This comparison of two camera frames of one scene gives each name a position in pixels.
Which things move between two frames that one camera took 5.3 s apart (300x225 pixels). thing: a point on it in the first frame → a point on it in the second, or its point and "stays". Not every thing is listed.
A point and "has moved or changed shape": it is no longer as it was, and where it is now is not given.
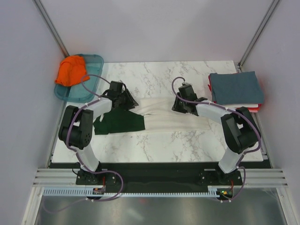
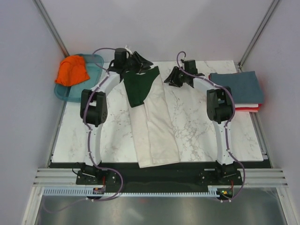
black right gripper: (176, 106) → (173, 82)
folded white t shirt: (236, 106) stays
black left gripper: (131, 102) → (144, 67)
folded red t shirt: (252, 109) stays
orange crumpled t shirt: (72, 71) stays
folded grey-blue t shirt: (236, 88) stays
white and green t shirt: (152, 115) has moved or changed shape
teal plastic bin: (85, 91) stays
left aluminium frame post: (48, 20) stays
